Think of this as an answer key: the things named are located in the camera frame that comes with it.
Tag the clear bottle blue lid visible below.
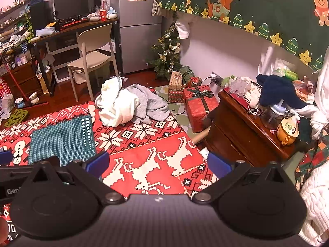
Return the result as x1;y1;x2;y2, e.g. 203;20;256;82
260;100;286;130

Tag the white drawer unit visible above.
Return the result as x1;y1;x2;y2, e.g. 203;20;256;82
45;32;86;83

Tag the light blue folded cloth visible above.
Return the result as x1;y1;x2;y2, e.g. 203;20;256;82
35;27;56;37

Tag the beige plastic chair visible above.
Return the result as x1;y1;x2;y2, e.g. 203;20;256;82
67;23;120;102

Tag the plaid patchwork cloth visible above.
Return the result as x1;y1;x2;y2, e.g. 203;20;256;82
295;127;329;191

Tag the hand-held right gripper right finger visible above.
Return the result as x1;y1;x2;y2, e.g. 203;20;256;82
191;152;295;204

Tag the large red gift box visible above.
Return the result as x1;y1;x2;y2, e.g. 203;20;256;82
183;85;220;134

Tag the green tissue pack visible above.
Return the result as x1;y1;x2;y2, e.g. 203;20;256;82
273;68;299;81

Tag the red lit keyboard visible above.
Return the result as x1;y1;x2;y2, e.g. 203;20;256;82
60;17;90;29

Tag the white storage bag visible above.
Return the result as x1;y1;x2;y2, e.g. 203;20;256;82
71;68;90;85

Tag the red broom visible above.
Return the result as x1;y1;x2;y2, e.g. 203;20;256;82
0;53;49;108

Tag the person's left hand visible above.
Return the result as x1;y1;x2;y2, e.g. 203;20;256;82
0;217;9;242

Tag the yellow character jar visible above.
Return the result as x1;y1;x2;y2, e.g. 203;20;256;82
276;115;300;146

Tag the green trash bin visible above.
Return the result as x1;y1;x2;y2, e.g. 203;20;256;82
94;61;111;82

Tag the white hanging cloth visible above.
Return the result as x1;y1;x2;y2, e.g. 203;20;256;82
175;21;191;40

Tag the black computer monitor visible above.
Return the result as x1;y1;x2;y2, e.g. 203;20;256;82
53;0;101;22

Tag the grey sweatshirt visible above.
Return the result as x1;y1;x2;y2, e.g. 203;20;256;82
120;84;170;125

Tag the green checkered rug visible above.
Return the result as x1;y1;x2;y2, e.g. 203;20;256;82
154;84;206;135

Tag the green Christmas wall tapestry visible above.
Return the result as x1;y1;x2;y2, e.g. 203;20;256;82
156;0;329;70

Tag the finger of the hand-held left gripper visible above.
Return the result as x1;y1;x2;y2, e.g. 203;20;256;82
0;156;61;183
0;150;14;166

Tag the lime green plastic tray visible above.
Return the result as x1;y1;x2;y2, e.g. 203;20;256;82
5;108;29;128

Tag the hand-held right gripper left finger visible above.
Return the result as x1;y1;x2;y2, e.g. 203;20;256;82
24;151;127;204

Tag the navy knit hat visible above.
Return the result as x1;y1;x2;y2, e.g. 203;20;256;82
256;74;308;109

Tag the green cutting mat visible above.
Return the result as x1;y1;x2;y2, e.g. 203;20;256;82
28;115;98;167

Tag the white wall power adapter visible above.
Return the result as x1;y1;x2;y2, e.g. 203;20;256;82
209;72;224;85

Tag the red patterned blanket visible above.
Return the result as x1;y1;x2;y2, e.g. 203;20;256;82
0;100;221;242

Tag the cluttered wall shelf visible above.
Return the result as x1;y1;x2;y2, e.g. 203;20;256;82
0;0;56;57

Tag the wooden nightstand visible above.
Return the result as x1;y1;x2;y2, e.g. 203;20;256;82
205;87;314;168

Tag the kraft patterned gift box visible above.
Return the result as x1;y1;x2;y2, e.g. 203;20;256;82
168;71;184;92

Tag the silver refrigerator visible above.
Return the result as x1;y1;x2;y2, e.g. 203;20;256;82
110;0;165;75

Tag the dark wooden desk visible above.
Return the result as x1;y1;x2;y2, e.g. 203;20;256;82
30;18;123;98

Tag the white draped cloth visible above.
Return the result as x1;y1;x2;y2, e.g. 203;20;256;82
310;65;329;141

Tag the white knit vest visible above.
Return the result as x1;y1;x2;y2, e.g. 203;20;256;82
95;76;140;127

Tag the white cable knit cloth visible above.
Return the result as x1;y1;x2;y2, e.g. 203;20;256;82
298;165;329;246

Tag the black computer tower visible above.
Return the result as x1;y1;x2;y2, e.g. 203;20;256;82
29;1;56;38

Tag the green gift box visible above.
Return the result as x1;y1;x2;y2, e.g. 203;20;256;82
179;66;196;83

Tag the small red gift box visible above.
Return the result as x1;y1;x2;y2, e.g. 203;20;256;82
188;76;203;88

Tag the small Christmas tree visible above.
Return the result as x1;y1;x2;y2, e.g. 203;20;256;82
146;12;183;81

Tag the red dotted gift box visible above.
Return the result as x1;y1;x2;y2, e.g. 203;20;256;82
168;90;184;104

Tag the brown wooden drawer cabinet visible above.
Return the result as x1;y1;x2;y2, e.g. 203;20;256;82
0;61;44;99

